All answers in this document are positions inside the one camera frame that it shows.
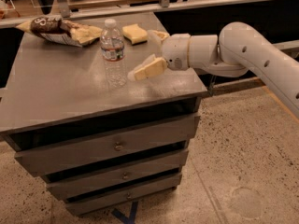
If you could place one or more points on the grey metal railing frame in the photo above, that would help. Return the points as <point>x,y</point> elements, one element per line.
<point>281,15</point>

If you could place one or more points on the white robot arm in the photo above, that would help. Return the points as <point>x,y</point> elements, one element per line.
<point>237,49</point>

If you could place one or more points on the top grey drawer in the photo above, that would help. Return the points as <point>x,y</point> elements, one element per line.
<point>59,157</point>

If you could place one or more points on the middle grey drawer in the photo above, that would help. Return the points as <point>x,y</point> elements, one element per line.
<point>146,164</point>

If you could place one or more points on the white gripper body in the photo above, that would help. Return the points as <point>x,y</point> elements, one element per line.
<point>175,51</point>

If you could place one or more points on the brown and yellow chip bag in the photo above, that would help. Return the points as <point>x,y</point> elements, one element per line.
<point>61,31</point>

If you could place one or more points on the bottom grey drawer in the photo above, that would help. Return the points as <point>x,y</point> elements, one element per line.
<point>132,193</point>

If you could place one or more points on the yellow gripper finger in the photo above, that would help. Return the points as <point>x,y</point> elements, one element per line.
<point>159,34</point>
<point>153,66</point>

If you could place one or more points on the clear plastic water bottle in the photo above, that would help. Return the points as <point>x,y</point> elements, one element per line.
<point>112,48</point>

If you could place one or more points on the yellow sponge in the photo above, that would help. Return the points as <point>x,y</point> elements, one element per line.
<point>135,34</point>

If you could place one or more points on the grey three-drawer cabinet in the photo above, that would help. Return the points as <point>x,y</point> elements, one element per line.
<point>57,94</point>

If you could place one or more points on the grey drawer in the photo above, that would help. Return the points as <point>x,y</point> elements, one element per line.
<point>146,164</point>
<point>132,193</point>
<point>59,157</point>

